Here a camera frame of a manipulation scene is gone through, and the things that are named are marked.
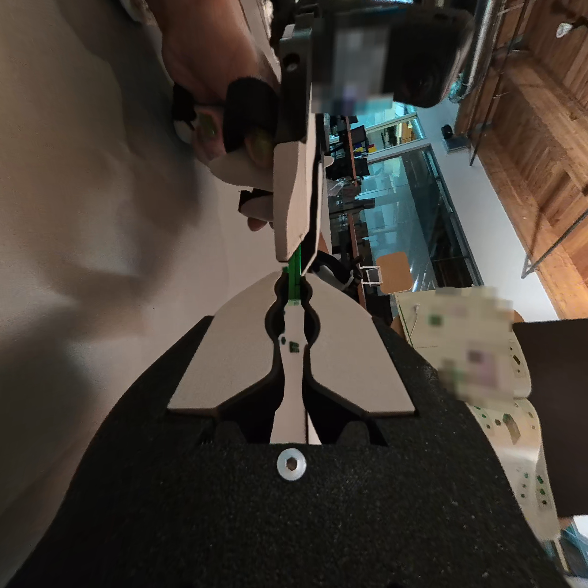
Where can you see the lego instruction booklet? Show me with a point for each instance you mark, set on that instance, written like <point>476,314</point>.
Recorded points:
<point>505,441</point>

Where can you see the person's left hand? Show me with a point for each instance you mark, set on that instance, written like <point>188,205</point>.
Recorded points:
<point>202,55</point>

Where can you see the dark board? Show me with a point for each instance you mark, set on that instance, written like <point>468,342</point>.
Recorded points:
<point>551,413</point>

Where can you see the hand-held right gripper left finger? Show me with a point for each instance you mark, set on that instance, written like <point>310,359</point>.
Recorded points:
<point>225,363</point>

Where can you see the green lego panel with studs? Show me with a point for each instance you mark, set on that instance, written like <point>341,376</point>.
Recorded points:
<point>294,280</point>

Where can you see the group of black office chairs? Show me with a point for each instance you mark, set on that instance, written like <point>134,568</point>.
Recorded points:
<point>358,135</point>

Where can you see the black wall speaker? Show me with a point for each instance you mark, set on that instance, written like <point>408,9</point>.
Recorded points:
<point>447,131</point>

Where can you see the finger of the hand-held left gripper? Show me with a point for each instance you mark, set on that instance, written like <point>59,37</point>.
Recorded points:
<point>289,193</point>
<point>317,193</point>

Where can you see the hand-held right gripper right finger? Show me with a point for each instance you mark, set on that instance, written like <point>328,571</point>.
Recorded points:
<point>358,363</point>

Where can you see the silver ventilation duct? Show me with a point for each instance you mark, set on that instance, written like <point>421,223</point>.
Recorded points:
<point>477,46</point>

